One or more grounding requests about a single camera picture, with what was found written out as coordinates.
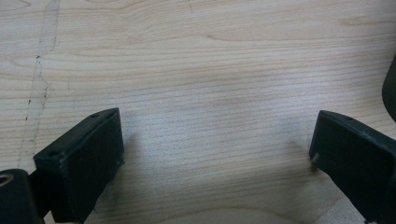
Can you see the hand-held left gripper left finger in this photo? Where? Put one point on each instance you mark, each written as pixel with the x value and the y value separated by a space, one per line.
pixel 82 161

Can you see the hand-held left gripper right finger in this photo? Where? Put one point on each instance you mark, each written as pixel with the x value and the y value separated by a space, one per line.
pixel 355 155

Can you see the dark rounded object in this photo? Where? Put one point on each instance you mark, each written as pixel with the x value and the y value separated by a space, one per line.
pixel 390 90

